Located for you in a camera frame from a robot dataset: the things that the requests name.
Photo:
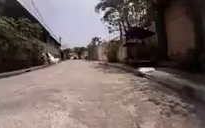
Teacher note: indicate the pale concrete road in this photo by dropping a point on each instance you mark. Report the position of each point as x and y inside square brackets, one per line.
[83, 96]

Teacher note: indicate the tall tree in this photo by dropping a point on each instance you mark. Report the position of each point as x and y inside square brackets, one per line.
[123, 15]

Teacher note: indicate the raised concrete kerb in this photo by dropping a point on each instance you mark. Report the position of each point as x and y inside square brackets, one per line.
[176, 81]

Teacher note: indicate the building with long roof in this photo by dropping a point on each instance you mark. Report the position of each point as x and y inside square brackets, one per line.
[33, 23]

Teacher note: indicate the low concrete kerb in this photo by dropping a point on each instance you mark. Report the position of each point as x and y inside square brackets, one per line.
[16, 71]

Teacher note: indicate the tan building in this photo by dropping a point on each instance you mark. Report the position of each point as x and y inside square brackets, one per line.
[183, 30]

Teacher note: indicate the green bushes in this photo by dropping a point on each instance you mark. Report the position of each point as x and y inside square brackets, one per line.
[15, 43]

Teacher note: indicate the pale concrete wall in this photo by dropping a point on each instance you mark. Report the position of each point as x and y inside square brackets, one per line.
[98, 51]

